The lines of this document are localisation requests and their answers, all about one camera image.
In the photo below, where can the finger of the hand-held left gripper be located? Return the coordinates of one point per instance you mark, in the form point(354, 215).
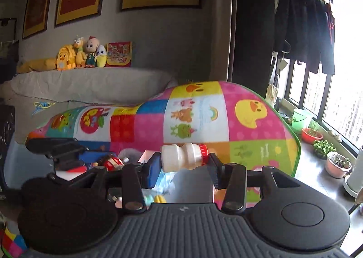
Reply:
point(66, 161)

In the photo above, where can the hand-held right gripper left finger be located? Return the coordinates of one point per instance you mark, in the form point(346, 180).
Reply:
point(153, 170)

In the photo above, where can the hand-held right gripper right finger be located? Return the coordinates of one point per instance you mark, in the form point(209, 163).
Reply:
point(216, 171)

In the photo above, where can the white red foam rocket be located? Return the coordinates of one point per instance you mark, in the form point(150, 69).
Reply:
point(76, 169)

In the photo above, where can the blue white tissue pack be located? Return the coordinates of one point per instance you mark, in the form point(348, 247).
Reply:
point(166, 184)

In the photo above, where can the pink cardboard box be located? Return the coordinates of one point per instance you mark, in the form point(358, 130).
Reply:
point(192, 187)

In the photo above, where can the white yogurt drink bottle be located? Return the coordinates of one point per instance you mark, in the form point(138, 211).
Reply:
point(181, 157)

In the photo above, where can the dark cloth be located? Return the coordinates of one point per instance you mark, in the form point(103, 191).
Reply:
point(7, 144)

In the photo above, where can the colourful cartoon play mat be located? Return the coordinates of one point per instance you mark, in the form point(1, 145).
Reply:
point(198, 122)

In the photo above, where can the yellow long pillow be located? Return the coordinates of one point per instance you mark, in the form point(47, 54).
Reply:
point(37, 65)

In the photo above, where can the yellow duck backpack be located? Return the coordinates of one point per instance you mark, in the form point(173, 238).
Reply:
point(65, 59)

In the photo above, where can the yellow duck plush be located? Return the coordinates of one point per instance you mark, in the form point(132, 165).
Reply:
point(79, 54)

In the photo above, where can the beige hanging bag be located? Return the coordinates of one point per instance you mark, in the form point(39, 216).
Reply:
point(271, 93)

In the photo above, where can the banana plush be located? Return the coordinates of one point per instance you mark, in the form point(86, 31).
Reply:
point(101, 58)

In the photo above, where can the green bucket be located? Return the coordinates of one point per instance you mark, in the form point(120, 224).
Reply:
point(300, 120)

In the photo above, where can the boy doll plush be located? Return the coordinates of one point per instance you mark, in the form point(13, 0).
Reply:
point(90, 52)

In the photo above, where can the red plant pot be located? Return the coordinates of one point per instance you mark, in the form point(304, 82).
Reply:
point(310, 136)

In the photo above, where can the leafy green plant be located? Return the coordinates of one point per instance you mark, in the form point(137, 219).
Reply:
point(324, 149)

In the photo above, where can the colourful toy box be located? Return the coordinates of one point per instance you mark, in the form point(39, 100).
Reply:
point(119, 54)

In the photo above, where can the white tall pot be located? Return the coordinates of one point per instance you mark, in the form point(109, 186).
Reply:
point(356, 173)

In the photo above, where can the dark curtain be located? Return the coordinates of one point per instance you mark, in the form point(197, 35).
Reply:
point(249, 34)

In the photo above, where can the black framed window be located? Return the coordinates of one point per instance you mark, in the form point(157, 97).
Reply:
point(340, 76)

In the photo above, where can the black hanging jacket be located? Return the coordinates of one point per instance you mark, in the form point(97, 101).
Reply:
point(300, 20)

